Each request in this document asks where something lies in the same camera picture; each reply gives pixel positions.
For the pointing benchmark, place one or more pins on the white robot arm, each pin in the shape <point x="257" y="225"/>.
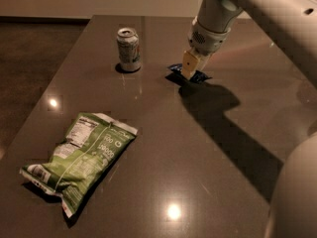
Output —
<point x="291" y="28"/>

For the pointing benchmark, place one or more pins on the green chip bag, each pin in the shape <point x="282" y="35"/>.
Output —
<point x="92" y="143"/>

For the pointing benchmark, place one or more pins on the blue rxbar wrapper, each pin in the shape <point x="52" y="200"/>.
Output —
<point x="197" y="77"/>

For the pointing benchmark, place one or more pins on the silver green soda can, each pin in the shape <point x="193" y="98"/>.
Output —
<point x="129" y="50"/>

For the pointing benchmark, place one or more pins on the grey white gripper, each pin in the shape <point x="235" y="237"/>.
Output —
<point x="207" y="41"/>

